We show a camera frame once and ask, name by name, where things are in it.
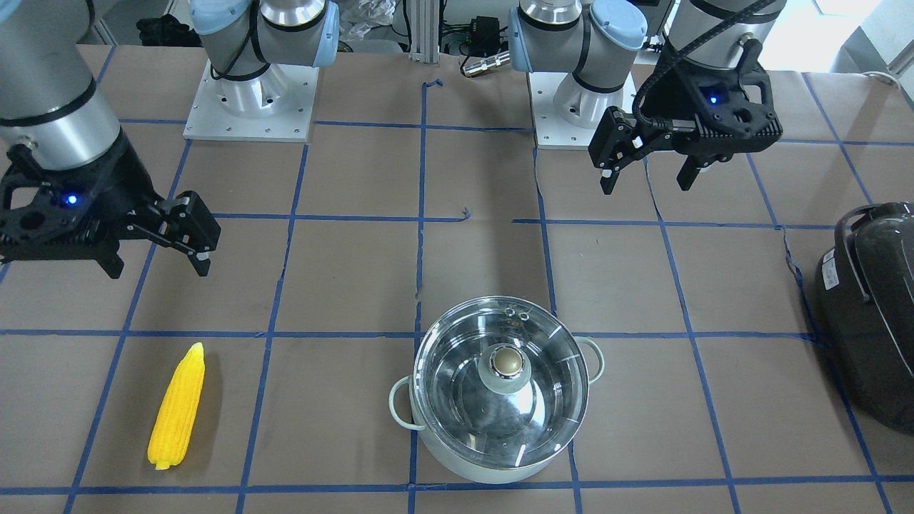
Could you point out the aluminium frame post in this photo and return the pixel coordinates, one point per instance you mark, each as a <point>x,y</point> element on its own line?
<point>424,23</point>

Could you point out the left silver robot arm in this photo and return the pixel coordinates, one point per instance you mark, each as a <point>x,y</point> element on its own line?
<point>598,42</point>

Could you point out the yellow plastic corn cob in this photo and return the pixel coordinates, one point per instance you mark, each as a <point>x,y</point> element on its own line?
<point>176,416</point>

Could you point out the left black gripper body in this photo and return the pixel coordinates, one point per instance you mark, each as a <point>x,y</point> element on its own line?
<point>677,100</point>

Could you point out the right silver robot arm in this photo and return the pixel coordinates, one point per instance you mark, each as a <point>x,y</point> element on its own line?
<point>51,99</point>

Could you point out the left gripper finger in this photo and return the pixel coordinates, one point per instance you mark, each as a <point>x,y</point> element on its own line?
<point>690,170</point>
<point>621,139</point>

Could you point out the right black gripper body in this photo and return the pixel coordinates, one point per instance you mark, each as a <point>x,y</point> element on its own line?
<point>123,180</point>

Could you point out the pale green cooking pot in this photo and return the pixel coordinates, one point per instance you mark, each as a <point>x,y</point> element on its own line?
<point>493,457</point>

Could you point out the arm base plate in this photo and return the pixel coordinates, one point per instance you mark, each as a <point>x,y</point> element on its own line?
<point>566,114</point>
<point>273,107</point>

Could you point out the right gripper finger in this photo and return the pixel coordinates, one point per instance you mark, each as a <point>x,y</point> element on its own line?
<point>111,264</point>
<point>183,223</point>

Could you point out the silver metal connector plug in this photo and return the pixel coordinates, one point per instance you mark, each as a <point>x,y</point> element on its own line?
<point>485,65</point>

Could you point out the glass pot lid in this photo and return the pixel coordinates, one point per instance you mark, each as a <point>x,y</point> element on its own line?
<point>501,382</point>

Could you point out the black power adapter box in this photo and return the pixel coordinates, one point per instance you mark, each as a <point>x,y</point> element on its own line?
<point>484,30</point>

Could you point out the dark grey rice cooker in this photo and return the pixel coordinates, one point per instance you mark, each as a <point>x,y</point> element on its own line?
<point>863,291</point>

